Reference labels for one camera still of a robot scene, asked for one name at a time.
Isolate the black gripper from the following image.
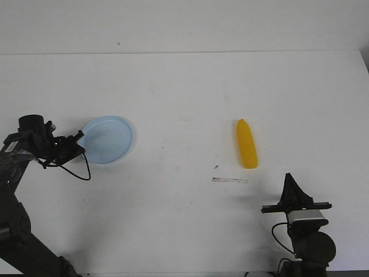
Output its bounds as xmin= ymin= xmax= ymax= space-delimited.
xmin=43 ymin=130 xmax=85 ymax=165
xmin=261 ymin=173 xmax=332 ymax=214

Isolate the light blue round plate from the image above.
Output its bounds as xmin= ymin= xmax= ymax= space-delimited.
xmin=78 ymin=115 xmax=134 ymax=164

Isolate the yellow toy corn cob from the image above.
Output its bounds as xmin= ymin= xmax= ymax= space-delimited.
xmin=236 ymin=119 xmax=258 ymax=169

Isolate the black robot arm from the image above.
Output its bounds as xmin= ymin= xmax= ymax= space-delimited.
xmin=1 ymin=115 xmax=85 ymax=276
xmin=261 ymin=173 xmax=337 ymax=276

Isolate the clear tape strip on table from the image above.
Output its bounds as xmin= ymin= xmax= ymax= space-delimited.
xmin=212 ymin=177 xmax=248 ymax=184

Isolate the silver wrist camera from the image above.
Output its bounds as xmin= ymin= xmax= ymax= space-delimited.
xmin=287 ymin=209 xmax=329 ymax=226
xmin=4 ymin=141 xmax=18 ymax=153

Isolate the black camera cable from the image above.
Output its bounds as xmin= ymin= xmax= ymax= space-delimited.
xmin=37 ymin=152 xmax=92 ymax=182
xmin=272 ymin=222 xmax=298 ymax=255

